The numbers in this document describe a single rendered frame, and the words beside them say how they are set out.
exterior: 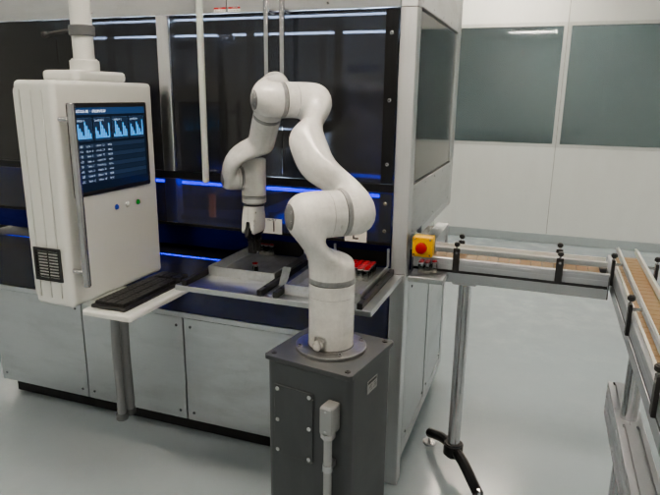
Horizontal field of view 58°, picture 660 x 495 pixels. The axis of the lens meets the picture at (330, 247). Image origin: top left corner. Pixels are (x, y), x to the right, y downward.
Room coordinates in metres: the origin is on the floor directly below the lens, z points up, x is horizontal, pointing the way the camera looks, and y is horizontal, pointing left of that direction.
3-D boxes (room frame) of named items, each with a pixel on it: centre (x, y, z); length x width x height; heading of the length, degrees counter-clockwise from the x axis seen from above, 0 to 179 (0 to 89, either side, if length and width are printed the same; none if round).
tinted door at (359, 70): (2.16, -0.02, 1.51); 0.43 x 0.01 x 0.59; 70
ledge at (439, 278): (2.10, -0.37, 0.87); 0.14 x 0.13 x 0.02; 160
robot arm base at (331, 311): (1.47, -0.01, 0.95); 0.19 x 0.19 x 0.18
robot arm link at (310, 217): (1.45, 0.02, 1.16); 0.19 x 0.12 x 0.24; 115
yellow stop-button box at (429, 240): (2.07, -0.34, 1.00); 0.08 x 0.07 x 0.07; 160
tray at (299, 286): (1.95, -0.03, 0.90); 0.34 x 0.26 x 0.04; 160
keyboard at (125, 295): (2.05, 0.68, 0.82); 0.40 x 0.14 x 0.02; 160
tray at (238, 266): (2.15, 0.26, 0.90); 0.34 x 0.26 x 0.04; 160
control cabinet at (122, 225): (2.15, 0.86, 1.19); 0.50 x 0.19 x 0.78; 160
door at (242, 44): (2.32, 0.41, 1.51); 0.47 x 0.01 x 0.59; 70
